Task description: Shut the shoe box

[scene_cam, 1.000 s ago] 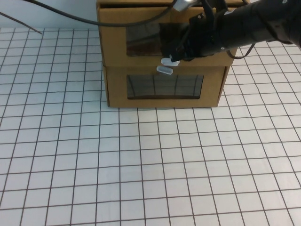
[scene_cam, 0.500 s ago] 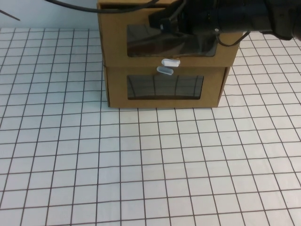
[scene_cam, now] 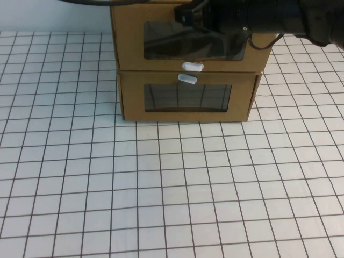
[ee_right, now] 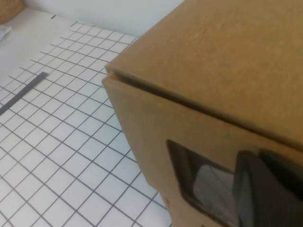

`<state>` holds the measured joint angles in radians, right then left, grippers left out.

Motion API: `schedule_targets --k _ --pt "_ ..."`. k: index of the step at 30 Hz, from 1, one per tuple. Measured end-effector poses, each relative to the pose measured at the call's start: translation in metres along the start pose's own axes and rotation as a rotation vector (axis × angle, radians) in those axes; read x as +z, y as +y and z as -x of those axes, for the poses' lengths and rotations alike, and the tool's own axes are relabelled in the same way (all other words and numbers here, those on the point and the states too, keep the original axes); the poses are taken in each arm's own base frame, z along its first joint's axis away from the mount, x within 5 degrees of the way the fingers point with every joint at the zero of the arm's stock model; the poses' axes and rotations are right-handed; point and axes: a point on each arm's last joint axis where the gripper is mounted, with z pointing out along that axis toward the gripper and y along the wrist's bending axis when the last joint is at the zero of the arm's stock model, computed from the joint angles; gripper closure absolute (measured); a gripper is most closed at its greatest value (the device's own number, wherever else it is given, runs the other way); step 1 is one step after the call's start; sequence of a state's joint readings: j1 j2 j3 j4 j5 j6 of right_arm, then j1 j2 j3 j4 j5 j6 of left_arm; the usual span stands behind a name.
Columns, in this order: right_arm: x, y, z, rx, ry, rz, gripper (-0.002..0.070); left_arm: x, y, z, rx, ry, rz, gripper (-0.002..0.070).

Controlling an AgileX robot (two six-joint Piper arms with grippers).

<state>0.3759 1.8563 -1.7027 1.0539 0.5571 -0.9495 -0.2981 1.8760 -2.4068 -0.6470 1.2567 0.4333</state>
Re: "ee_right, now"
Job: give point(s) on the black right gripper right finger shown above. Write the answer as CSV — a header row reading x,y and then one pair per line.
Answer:
x,y
288,175

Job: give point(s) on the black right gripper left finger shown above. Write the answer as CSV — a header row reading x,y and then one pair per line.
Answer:
x,y
255,198

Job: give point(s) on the brown cardboard shoe box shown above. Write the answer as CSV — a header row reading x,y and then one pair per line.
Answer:
x,y
213,71

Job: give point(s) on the white black-grid table cloth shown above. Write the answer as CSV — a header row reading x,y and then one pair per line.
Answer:
x,y
71,142

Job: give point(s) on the long black tape strip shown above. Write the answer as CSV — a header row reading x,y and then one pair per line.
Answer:
x,y
22,92

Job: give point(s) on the woven wicker basket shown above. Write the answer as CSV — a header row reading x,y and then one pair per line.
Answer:
x,y
10,9

